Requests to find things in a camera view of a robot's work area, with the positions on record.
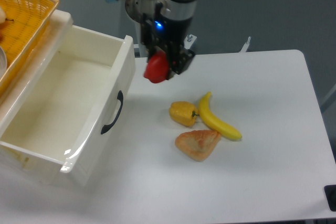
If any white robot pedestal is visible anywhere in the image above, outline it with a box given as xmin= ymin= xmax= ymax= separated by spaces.
xmin=125 ymin=0 xmax=156 ymax=58

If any white open drawer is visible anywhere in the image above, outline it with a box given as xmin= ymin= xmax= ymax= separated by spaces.
xmin=1 ymin=26 xmax=135 ymax=186

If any metal bowl edge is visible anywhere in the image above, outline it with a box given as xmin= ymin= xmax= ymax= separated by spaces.
xmin=0 ymin=47 xmax=7 ymax=78

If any pear in basket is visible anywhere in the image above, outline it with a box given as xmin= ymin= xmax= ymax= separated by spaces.
xmin=0 ymin=7 xmax=14 ymax=29

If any yellow banana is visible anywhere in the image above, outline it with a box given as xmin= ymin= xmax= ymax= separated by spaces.
xmin=198 ymin=92 xmax=242 ymax=141

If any triangular pastry bread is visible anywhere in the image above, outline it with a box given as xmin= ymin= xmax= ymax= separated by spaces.
xmin=175 ymin=130 xmax=221 ymax=162

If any yellow bell pepper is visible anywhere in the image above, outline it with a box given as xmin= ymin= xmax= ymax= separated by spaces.
xmin=169 ymin=101 xmax=199 ymax=127

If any yellow woven basket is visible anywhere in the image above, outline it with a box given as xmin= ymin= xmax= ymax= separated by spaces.
xmin=1 ymin=0 xmax=59 ymax=95

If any black drawer handle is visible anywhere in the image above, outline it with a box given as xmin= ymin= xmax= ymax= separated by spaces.
xmin=100 ymin=90 xmax=124 ymax=135

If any red bell pepper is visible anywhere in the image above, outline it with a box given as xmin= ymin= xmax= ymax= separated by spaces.
xmin=143 ymin=50 xmax=170 ymax=83

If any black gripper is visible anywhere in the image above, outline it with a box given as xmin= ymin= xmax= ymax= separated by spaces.
xmin=141 ymin=2 xmax=195 ymax=74

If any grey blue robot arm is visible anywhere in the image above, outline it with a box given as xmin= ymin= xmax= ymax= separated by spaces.
xmin=106 ymin=0 xmax=198 ymax=83

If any black corner object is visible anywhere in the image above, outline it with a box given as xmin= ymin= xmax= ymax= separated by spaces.
xmin=324 ymin=185 xmax=336 ymax=212

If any white drawer cabinet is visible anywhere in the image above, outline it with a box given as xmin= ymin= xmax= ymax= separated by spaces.
xmin=1 ymin=10 xmax=73 ymax=135

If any white table frame bracket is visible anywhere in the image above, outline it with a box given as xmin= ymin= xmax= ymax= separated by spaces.
xmin=133 ymin=34 xmax=252 ymax=57

